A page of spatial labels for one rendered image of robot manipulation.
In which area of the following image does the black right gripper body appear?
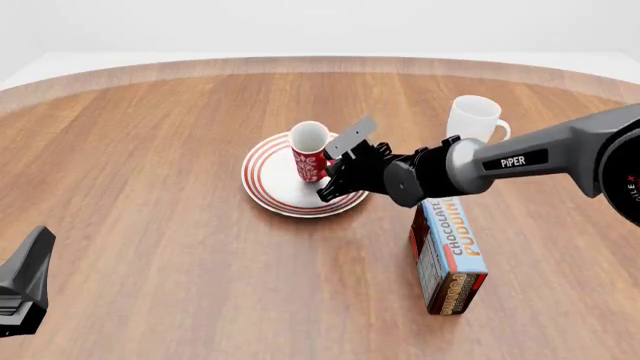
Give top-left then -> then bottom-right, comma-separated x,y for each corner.
327,138 -> 397,199

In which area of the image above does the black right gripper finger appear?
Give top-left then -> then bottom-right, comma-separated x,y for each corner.
322,147 -> 347,167
315,177 -> 369,204

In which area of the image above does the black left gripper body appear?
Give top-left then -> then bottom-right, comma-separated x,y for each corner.
0,285 -> 49,338

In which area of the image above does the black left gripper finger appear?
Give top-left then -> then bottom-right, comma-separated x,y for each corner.
0,225 -> 57,308

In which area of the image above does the red mug with white pattern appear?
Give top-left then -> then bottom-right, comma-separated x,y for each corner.
288,120 -> 337,184

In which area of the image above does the white plate with red rings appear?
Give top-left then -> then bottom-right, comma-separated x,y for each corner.
241,131 -> 371,219

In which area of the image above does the chocolate pudding box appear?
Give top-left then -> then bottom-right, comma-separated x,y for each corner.
408,196 -> 489,316

